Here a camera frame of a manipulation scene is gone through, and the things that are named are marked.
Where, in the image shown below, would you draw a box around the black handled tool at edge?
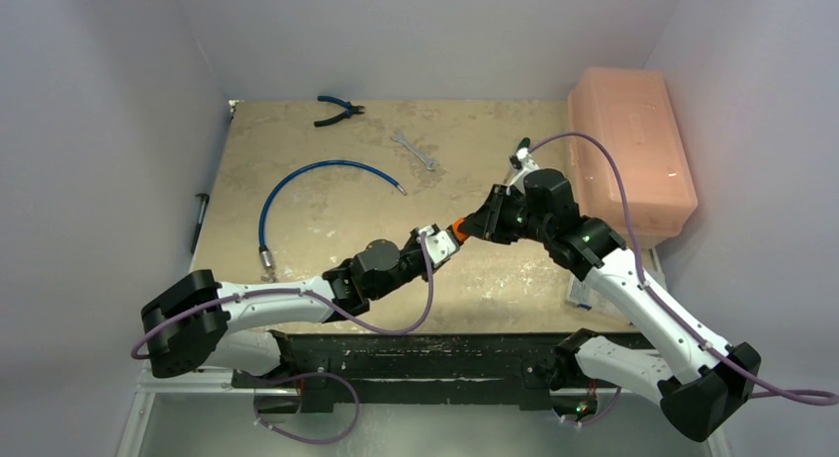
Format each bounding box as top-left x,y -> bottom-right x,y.
190,193 -> 210,254

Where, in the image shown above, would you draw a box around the orange black padlock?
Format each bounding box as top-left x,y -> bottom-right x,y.
449,218 -> 469,244

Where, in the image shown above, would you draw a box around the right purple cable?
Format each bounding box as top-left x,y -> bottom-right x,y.
529,133 -> 839,407

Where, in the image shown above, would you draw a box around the clear plastic bags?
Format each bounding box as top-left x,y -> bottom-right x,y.
565,275 -> 622,318

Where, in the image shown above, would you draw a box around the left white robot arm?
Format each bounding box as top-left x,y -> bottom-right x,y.
131,225 -> 461,387

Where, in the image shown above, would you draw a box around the small silver wrench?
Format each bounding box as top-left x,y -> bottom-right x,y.
391,131 -> 439,171

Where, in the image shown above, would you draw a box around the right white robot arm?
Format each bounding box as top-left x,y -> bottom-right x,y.
455,169 -> 761,442

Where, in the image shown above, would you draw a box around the orange plastic toolbox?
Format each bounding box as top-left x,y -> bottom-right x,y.
568,67 -> 698,249

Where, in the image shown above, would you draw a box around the blue handled pliers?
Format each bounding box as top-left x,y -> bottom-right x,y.
313,95 -> 366,129

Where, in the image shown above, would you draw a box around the green handled screwdriver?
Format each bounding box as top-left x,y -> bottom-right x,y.
515,137 -> 531,150

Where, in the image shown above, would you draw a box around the blue cable lock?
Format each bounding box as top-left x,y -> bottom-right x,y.
257,159 -> 408,273

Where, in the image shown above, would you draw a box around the silver key bunch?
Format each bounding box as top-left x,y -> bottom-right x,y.
260,268 -> 278,284

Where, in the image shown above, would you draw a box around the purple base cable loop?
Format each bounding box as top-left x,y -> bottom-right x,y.
252,372 -> 360,447

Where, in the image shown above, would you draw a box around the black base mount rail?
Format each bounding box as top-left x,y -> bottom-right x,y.
218,330 -> 595,412

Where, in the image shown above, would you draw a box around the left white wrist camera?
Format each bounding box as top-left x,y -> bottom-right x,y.
418,225 -> 461,271

